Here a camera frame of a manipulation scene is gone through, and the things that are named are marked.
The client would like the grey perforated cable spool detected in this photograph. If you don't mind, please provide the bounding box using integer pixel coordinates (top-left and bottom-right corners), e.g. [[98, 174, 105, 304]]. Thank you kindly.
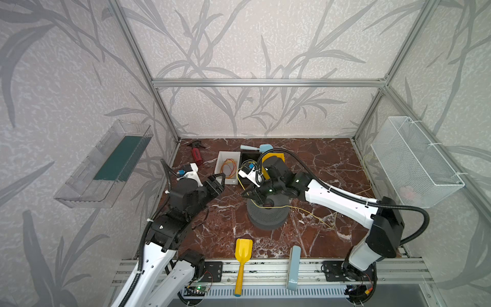
[[247, 194, 290, 230]]

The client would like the yellow cable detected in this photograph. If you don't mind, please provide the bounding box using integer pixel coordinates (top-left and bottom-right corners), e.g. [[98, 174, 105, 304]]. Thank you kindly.
[[237, 168, 373, 231]]

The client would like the yellow plastic scoop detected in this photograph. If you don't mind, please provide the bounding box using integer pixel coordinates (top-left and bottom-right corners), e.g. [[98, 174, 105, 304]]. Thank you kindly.
[[234, 239, 253, 297]]

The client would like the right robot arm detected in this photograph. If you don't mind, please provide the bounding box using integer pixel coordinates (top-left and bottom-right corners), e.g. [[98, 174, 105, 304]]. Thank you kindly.
[[238, 148, 430, 279]]

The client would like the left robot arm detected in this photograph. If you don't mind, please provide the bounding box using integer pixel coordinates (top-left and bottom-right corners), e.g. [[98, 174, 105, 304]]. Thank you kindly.
[[113, 161, 226, 306]]

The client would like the yellow storage bin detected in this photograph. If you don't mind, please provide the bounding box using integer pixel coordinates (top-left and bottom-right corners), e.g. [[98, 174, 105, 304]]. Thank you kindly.
[[262, 153, 288, 180]]

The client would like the black storage bin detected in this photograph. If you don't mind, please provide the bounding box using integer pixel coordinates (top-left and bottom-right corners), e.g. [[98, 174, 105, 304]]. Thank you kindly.
[[239, 151, 261, 170]]

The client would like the red black hand tool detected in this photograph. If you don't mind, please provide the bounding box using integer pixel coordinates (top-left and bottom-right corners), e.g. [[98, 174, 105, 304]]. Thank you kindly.
[[188, 140, 207, 166]]

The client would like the light blue grey bar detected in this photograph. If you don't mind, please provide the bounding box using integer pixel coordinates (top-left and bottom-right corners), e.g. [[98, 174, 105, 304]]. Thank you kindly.
[[286, 246, 302, 291]]

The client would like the green circuit board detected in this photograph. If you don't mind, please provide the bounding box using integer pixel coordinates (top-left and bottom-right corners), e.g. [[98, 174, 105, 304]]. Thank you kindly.
[[184, 285, 211, 297]]

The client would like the pink object in basket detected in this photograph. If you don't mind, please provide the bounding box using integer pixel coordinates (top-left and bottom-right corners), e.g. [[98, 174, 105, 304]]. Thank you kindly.
[[399, 185, 421, 203]]

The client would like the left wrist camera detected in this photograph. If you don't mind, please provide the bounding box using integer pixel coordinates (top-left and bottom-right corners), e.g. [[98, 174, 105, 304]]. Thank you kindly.
[[176, 163, 203, 187]]

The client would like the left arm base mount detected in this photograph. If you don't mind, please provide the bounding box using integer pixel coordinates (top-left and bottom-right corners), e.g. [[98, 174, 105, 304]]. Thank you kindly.
[[169, 260, 224, 283]]

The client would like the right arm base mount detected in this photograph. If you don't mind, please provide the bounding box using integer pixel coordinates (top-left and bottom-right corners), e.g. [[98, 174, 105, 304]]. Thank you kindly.
[[321, 260, 377, 282]]

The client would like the aluminium frame rail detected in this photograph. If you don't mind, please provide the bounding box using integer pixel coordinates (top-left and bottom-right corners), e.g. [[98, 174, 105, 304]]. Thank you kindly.
[[152, 79, 385, 88]]

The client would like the clear plastic wall tray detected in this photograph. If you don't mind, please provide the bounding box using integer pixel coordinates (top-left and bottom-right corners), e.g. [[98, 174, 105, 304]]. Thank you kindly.
[[54, 120, 153, 209]]

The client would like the white wire mesh basket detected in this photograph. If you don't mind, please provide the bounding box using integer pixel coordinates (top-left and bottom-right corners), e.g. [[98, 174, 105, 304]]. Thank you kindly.
[[371, 116, 465, 209]]

